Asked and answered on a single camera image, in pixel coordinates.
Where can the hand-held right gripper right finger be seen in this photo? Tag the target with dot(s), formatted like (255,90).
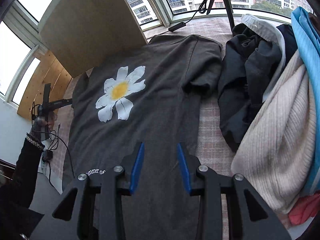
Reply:
(183,167)

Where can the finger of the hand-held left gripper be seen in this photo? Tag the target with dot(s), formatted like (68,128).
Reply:
(68,102)

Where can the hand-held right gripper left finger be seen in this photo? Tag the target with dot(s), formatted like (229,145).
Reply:
(137,167)

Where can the dark grey daisy print t-shirt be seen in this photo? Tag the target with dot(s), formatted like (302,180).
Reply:
(160,105)

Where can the person's left hand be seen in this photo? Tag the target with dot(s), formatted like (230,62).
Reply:
(51,122)

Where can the knotty pine wood board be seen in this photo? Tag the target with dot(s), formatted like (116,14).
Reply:
(50,67)

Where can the pink plaid blanket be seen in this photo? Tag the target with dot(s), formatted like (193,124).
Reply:
(212,135)

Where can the light plywood board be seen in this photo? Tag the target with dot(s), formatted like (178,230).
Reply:
(87,30)

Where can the beige knit sweater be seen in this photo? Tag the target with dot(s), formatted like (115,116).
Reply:
(275,142)

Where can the black jacket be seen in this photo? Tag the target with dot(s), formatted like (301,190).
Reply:
(240,80)

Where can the pink garment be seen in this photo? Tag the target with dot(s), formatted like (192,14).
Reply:
(302,212)

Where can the white shirt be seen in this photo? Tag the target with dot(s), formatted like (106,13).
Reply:
(262,28)

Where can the navy garment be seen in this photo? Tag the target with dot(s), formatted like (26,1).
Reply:
(288,40)

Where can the black tripod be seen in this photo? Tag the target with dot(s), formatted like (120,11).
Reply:
(228,5)

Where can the blue jacket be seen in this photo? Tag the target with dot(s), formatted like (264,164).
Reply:
(307,42)

